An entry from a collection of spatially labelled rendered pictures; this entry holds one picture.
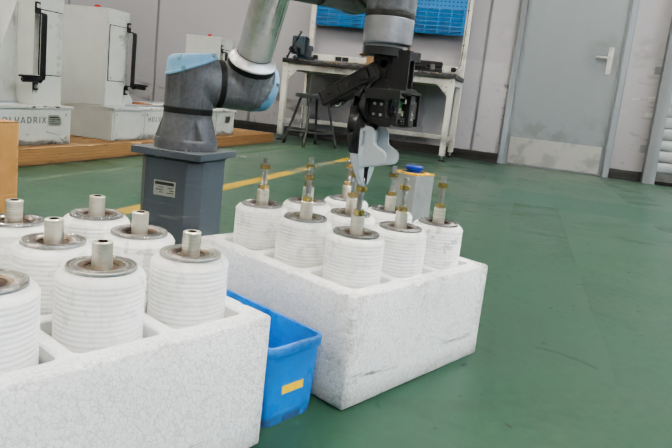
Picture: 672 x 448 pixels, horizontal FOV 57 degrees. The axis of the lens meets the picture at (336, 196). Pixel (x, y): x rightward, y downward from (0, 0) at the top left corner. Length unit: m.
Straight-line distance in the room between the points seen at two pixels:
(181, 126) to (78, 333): 0.85
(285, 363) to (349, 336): 0.11
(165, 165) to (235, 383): 0.78
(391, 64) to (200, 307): 0.45
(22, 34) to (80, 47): 0.54
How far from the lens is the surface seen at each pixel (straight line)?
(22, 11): 3.35
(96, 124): 3.73
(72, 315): 0.71
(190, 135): 1.49
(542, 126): 6.18
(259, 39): 1.47
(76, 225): 0.95
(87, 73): 3.77
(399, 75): 0.94
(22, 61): 3.33
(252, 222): 1.12
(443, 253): 1.15
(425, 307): 1.07
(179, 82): 1.49
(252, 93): 1.53
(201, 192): 1.48
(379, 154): 0.94
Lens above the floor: 0.47
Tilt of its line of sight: 9 degrees down
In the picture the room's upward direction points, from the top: 6 degrees clockwise
